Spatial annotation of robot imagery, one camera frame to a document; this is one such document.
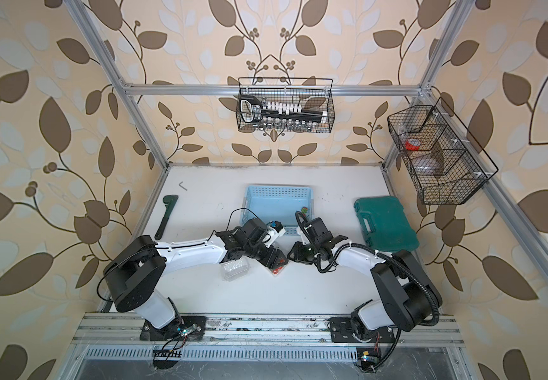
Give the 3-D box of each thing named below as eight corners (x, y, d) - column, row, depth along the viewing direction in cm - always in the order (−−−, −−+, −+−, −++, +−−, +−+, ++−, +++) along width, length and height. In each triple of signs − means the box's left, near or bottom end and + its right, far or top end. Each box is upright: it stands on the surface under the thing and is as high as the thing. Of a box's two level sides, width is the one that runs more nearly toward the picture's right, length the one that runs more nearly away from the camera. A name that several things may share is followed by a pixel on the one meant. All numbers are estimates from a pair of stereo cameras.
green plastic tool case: (365, 252, 91) (368, 247, 88) (353, 201, 106) (355, 196, 103) (417, 252, 91) (422, 247, 88) (397, 201, 106) (401, 196, 103)
